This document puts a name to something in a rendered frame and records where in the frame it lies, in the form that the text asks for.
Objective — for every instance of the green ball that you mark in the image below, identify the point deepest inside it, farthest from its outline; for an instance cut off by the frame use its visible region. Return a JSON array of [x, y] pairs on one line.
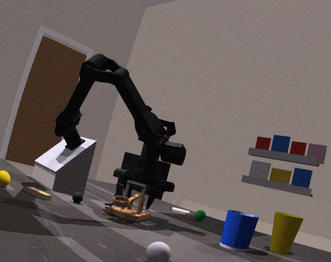
[[200, 215]]

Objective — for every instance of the tan rectangular block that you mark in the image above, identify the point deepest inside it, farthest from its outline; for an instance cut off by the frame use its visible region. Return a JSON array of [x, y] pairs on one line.
[[38, 193]]

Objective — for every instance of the yellow ball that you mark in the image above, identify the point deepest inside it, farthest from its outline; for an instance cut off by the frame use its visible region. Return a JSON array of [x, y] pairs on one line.
[[4, 178]]

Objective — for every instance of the olive yellow tapered cup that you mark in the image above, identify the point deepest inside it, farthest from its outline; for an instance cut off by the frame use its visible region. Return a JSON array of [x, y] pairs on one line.
[[285, 228]]

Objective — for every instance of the blue cup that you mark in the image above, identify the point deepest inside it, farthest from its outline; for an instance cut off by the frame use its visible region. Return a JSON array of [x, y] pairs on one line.
[[238, 230]]

